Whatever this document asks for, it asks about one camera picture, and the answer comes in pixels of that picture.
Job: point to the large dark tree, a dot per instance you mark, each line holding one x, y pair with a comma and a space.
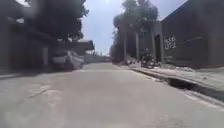
58, 18

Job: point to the raised concrete pavement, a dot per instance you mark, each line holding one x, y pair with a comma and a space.
200, 77

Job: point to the white car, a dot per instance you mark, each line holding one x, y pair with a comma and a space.
67, 59

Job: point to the dark wall with graffiti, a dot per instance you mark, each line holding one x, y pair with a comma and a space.
193, 36

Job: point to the tall tree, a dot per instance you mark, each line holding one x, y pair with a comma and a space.
136, 15

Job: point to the grey concrete road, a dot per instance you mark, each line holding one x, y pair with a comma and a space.
100, 96

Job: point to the grey building with pillars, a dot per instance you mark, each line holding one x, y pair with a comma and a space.
143, 45

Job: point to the dark building with canopy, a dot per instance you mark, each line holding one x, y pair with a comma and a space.
20, 43

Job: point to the low building with flat roof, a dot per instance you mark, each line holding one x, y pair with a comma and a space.
78, 47

